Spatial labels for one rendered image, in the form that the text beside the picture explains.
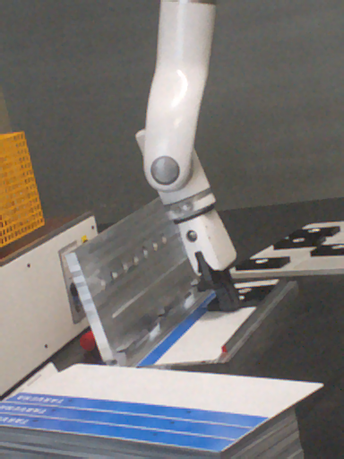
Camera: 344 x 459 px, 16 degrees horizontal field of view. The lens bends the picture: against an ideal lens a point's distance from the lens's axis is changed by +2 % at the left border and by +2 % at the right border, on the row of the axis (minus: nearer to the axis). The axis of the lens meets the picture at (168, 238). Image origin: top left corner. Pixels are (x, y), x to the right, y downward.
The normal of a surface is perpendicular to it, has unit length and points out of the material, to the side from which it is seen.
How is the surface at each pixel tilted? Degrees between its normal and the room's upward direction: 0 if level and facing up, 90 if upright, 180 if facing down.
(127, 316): 81
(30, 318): 90
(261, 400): 0
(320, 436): 0
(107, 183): 90
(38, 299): 90
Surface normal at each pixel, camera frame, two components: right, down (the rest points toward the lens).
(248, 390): -0.19, -0.96
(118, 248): 0.88, -0.27
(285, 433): 0.73, -0.02
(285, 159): -0.43, 0.25
